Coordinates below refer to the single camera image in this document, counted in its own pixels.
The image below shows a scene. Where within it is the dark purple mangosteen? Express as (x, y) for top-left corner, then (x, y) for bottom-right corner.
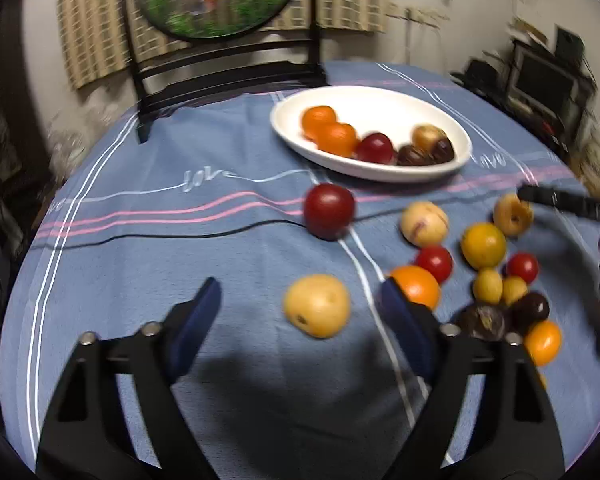
(454, 304), (506, 341)

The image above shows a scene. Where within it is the dark red plum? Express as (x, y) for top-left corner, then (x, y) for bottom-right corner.
(355, 132), (394, 165)
(303, 183), (356, 240)

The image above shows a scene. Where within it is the black speaker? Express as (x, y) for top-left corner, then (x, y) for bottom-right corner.
(554, 26), (585, 70)

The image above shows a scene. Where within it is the dark purple plum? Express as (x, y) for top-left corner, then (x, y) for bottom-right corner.
(505, 292), (550, 336)

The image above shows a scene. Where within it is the small orange fruit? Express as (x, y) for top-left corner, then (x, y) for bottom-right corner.
(390, 264), (441, 311)

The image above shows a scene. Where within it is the dark red plum back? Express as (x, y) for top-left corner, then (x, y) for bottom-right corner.
(303, 183), (356, 240)

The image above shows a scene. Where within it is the brown mangosteen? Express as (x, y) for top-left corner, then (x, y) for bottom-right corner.
(396, 144), (434, 167)

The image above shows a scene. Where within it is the beige potato-like fruit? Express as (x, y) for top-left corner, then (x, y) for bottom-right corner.
(492, 193), (534, 237)

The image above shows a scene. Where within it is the white oval plate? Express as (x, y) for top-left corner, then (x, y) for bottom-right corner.
(270, 86), (472, 183)

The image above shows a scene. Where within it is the large mandarin orange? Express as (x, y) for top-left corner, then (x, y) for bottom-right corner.
(316, 122), (358, 158)
(300, 105), (337, 142)

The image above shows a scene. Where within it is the beige round fruit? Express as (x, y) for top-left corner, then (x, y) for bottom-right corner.
(412, 124), (446, 154)

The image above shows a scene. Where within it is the computer monitor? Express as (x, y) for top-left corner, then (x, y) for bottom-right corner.
(505, 41), (578, 120)

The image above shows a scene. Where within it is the small orange tomato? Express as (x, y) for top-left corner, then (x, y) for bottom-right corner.
(524, 320), (562, 366)

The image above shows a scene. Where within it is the olive green round fruit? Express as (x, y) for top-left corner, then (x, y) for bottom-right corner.
(460, 222), (507, 270)

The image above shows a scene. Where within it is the small dark plum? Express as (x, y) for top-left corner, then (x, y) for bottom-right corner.
(430, 138), (455, 165)

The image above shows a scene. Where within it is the goldfish screen on black stand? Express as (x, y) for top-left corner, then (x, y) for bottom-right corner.
(121, 0), (327, 143)

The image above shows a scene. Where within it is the blue striped tablecloth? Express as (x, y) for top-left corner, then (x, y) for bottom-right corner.
(0, 62), (581, 479)

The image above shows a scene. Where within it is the red cherry tomato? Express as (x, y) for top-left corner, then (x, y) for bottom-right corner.
(415, 246), (454, 284)
(505, 252), (540, 284)

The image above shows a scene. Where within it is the small yellow longan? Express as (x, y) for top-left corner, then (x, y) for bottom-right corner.
(502, 275), (528, 307)
(471, 268), (504, 306)

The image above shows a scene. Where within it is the pale yellow round fruit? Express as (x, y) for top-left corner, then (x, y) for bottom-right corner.
(283, 274), (351, 339)

